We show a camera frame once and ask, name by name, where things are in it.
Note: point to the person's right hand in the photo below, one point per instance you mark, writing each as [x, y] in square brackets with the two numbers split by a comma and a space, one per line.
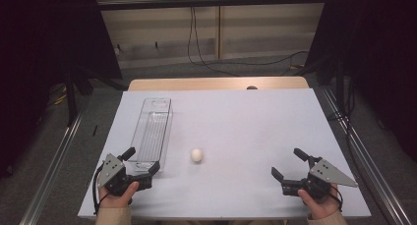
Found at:
[319, 205]

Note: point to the wooden table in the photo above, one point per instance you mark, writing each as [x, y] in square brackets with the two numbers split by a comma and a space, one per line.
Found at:
[196, 84]

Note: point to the small black stick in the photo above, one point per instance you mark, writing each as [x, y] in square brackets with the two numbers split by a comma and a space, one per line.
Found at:
[94, 130]

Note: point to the clear plastic storage container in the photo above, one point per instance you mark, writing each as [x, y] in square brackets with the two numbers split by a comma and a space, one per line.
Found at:
[152, 133]

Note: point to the black curtain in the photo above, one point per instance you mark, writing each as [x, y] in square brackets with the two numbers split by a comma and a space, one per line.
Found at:
[377, 54]
[46, 54]

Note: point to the black metal stand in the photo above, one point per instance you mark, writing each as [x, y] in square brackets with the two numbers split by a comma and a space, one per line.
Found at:
[70, 100]

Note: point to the aluminium floor rail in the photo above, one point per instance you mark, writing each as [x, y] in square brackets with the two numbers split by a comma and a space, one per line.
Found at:
[367, 166]
[49, 176]

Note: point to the white egg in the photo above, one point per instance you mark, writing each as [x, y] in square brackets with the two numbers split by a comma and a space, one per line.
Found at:
[196, 155]

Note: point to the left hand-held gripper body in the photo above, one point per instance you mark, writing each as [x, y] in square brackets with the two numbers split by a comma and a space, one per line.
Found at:
[115, 180]

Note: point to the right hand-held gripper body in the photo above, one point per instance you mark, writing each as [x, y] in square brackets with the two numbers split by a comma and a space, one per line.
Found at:
[319, 180]

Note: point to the black horizontal frame bar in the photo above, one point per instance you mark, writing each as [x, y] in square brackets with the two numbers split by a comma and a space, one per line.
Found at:
[213, 3]

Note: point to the person's left hand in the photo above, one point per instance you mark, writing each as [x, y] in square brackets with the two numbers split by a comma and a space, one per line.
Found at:
[116, 198]

